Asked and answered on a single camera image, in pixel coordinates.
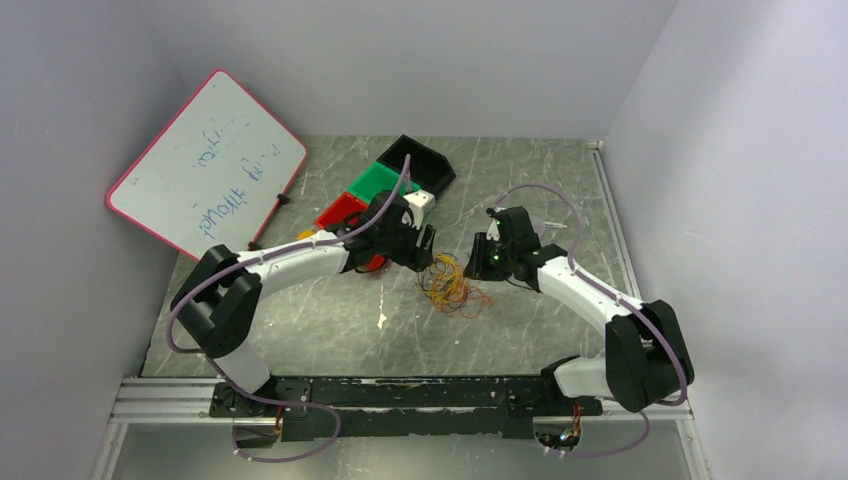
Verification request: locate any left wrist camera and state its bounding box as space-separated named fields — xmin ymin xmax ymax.
xmin=402 ymin=190 xmax=436 ymax=228

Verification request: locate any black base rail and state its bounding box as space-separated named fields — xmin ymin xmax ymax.
xmin=208 ymin=374 xmax=602 ymax=442

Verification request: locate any black plastic bin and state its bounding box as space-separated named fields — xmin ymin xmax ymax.
xmin=377 ymin=135 xmax=456 ymax=198

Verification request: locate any green plastic bin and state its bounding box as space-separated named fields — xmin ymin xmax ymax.
xmin=347 ymin=162 xmax=400 ymax=204

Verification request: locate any red plastic bin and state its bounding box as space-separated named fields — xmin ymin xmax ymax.
xmin=314 ymin=192 xmax=386 ymax=273

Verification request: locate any yellow cable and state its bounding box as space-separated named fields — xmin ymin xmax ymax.
xmin=415 ymin=253 xmax=469 ymax=303

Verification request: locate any orange cable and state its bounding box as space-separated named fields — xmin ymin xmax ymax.
xmin=423 ymin=264 xmax=495 ymax=321

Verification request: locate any pink framed whiteboard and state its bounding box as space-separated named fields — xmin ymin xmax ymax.
xmin=106 ymin=70 xmax=308 ymax=259

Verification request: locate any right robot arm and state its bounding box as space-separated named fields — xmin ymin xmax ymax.
xmin=464 ymin=207 xmax=694 ymax=414

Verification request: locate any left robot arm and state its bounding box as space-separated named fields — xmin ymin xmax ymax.
xmin=169 ymin=190 xmax=436 ymax=416

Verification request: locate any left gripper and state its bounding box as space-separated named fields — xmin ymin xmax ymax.
xmin=377 ymin=214 xmax=437 ymax=273

